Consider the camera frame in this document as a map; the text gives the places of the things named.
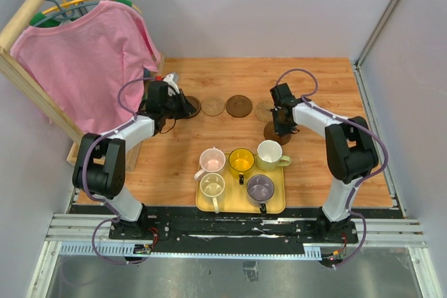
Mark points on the purple mug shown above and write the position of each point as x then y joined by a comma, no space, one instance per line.
260,190

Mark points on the pink t-shirt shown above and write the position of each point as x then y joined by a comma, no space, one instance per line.
92,67

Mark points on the white green mug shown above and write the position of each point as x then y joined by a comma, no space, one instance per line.
270,155

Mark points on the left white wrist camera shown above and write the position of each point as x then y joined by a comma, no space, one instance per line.
172,80

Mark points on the cream mug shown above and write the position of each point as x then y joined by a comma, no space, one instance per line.
212,187

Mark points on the woven rattan coaster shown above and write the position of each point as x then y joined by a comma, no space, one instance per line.
263,111
212,106

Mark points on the wooden clothes rack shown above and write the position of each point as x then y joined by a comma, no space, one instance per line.
26,84

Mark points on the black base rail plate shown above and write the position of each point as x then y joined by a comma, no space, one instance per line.
187,230

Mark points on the pink mug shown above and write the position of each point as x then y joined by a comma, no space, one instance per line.
212,160

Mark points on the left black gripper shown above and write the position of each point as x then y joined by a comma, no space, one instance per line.
187,109

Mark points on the yellow plastic tray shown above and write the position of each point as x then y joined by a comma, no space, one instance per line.
235,197

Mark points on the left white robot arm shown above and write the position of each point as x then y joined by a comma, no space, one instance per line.
100,168

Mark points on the aluminium frame post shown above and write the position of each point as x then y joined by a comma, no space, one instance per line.
380,26

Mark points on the brown wooden coaster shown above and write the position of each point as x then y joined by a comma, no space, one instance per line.
196,104
239,106
269,134

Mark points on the yellow transparent mug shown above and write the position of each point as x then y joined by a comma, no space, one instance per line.
241,162

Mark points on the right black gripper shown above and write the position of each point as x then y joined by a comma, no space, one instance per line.
279,130

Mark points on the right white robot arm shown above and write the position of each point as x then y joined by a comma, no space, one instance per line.
350,152

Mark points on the grey clothes hanger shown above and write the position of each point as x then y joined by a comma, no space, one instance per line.
59,7

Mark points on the green garment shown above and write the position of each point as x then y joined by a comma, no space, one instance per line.
66,15

